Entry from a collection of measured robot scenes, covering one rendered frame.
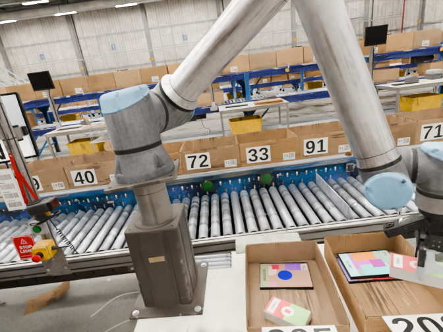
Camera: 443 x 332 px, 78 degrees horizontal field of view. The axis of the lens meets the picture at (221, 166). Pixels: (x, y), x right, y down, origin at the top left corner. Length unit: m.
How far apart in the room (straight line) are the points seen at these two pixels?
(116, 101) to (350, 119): 0.60
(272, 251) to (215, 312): 0.33
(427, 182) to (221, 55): 0.63
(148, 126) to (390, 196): 0.65
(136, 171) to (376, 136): 0.63
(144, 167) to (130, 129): 0.12
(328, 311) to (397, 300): 0.23
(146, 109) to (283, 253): 0.77
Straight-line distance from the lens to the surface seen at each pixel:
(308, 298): 1.09
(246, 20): 0.82
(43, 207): 1.42
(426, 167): 0.82
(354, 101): 0.63
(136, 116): 0.84
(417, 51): 7.60
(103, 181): 2.03
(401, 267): 0.99
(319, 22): 0.64
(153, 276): 1.04
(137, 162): 0.85
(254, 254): 1.20
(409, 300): 1.16
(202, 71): 0.88
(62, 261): 1.63
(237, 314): 1.06
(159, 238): 0.94
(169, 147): 2.14
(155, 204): 0.92
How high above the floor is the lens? 1.54
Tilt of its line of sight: 20 degrees down
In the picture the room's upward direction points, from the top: 8 degrees counter-clockwise
